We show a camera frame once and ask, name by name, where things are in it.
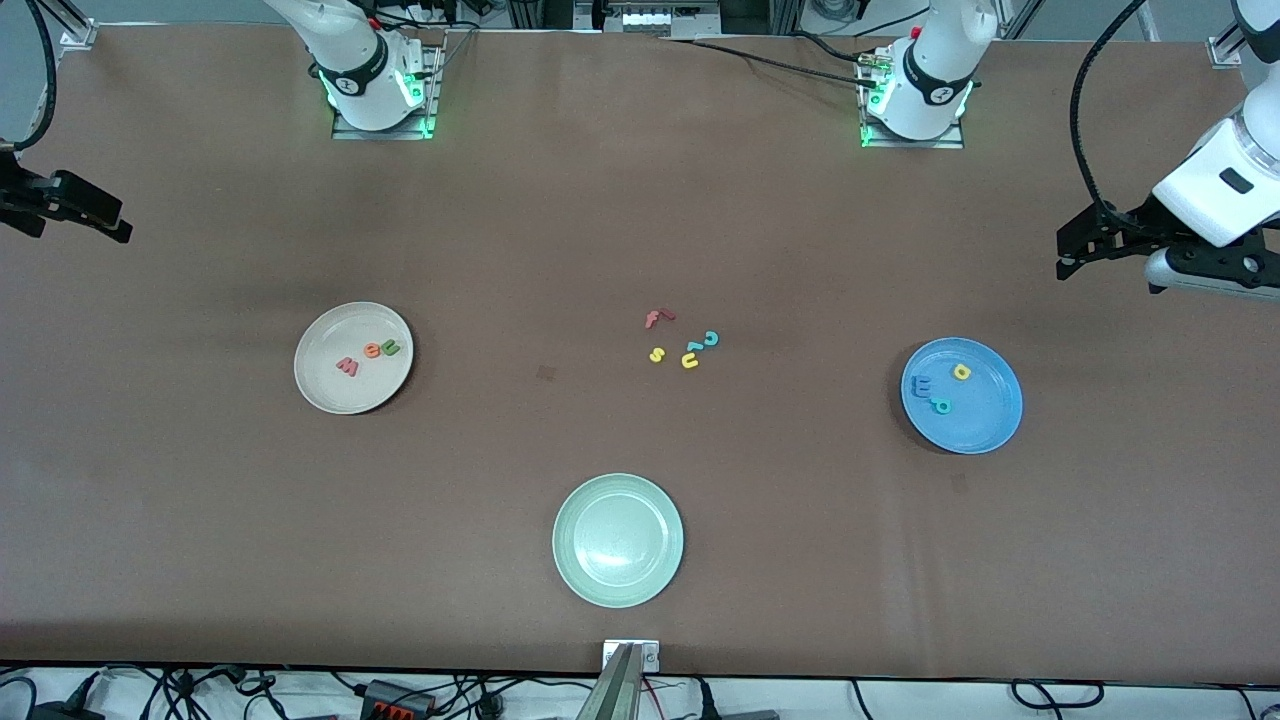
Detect white power strip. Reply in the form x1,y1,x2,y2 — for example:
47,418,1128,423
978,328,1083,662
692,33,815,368
605,0,721,39

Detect looped black floor cable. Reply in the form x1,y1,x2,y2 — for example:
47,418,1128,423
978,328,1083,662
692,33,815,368
1010,680,1106,711

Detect long black tabletop cable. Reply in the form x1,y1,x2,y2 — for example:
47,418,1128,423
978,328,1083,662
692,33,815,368
665,38,881,89

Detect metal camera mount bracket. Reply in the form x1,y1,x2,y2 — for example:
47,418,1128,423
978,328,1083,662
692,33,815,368
603,640,661,673

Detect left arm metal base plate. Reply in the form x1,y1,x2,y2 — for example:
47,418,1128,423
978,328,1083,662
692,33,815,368
860,120,966,151

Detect beige brown plate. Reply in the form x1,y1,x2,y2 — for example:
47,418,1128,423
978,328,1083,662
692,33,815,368
294,301,415,416

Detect aluminium extrusion pole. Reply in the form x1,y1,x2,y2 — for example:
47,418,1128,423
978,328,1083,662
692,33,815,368
578,645,643,720

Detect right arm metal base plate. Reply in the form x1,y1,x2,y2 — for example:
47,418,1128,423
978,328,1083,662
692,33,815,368
332,105,438,141

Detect blue plate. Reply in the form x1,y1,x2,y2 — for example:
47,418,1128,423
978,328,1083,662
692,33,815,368
900,337,1024,456

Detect black power strip red switches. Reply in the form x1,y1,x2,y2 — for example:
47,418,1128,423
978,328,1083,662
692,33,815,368
362,680,438,720

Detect aluminium table corner bracket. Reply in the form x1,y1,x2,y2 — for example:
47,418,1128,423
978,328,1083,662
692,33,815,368
60,0,99,51
1207,0,1251,69

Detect tangled black floor cables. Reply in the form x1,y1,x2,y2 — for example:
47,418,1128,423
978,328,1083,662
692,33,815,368
100,665,301,720

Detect pale green plate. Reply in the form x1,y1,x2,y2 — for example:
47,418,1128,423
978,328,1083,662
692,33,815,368
552,473,685,609

